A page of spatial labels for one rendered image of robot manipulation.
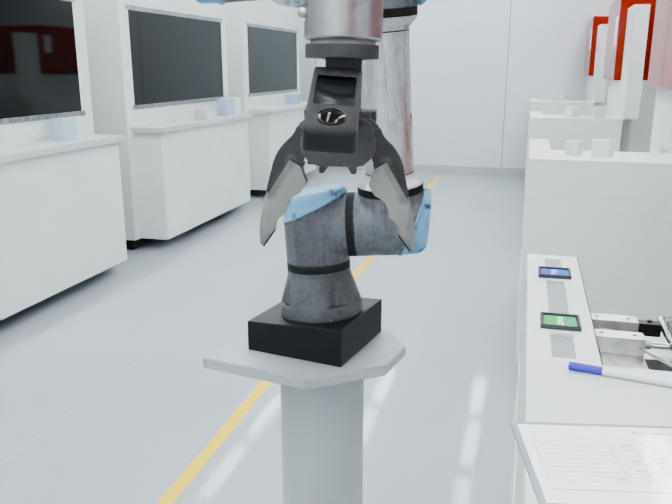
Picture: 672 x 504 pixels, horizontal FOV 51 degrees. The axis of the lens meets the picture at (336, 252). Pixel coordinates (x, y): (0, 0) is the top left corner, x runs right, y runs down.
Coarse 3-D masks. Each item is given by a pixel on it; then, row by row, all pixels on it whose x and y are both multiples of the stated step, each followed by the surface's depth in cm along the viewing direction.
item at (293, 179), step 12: (288, 168) 68; (300, 168) 68; (288, 180) 69; (300, 180) 69; (276, 192) 69; (288, 192) 69; (264, 204) 70; (276, 204) 69; (264, 216) 70; (276, 216) 70; (264, 228) 70; (276, 228) 71; (264, 240) 71
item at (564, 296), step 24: (528, 264) 134; (552, 264) 135; (576, 264) 134; (528, 288) 120; (552, 288) 121; (576, 288) 120; (528, 312) 108; (552, 312) 109; (576, 312) 108; (528, 336) 98; (552, 336) 99; (576, 336) 98; (576, 360) 90; (600, 360) 90
